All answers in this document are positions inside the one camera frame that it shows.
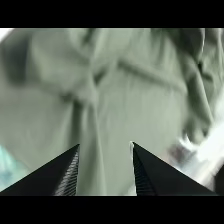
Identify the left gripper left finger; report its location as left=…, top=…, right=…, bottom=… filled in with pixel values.
left=0, top=143, right=81, bottom=197

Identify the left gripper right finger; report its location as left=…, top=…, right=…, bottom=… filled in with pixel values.
left=132, top=141, right=218, bottom=197

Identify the grey-green shirt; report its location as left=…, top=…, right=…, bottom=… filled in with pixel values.
left=0, top=27, right=224, bottom=197

